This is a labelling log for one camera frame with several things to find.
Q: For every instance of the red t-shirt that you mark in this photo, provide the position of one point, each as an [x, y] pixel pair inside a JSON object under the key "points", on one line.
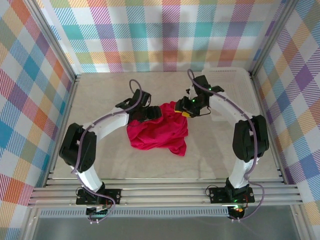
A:
{"points": [[160, 135]]}

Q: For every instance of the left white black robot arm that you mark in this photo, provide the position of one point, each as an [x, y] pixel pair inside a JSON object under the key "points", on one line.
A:
{"points": [[110, 122]]}

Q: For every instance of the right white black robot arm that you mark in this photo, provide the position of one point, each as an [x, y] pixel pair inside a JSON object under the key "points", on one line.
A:
{"points": [[225, 107]]}

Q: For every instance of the white plastic slotted basket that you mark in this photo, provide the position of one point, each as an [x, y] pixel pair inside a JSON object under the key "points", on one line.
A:
{"points": [[232, 85]]}

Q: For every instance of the right orange controller board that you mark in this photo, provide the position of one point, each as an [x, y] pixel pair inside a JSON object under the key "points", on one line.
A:
{"points": [[238, 210]]}

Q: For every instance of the left green controller board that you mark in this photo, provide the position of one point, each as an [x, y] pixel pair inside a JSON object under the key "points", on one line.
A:
{"points": [[100, 211]]}

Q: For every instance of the grey metal sheet panel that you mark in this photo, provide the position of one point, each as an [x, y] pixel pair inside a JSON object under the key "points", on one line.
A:
{"points": [[162, 228]]}

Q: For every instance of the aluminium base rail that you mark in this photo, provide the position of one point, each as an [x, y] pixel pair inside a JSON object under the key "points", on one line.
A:
{"points": [[162, 195]]}

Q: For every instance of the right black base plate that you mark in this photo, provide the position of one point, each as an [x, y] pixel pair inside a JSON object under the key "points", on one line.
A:
{"points": [[217, 195]]}

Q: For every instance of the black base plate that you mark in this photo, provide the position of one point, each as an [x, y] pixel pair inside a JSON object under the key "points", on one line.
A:
{"points": [[217, 195], [111, 193]]}

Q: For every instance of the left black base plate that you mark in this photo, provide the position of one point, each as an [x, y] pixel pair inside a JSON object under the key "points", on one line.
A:
{"points": [[111, 193]]}

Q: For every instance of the right aluminium side rail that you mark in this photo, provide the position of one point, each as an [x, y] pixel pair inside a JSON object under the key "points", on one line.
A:
{"points": [[276, 155]]}

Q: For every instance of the right aluminium frame post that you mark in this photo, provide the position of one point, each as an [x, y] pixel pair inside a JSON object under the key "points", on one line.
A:
{"points": [[271, 37]]}

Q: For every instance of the aluminium frame post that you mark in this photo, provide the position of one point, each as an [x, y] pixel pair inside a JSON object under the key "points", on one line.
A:
{"points": [[53, 41], [271, 37]]}

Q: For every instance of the left aluminium frame post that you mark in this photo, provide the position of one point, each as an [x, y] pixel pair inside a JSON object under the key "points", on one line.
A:
{"points": [[53, 41]]}

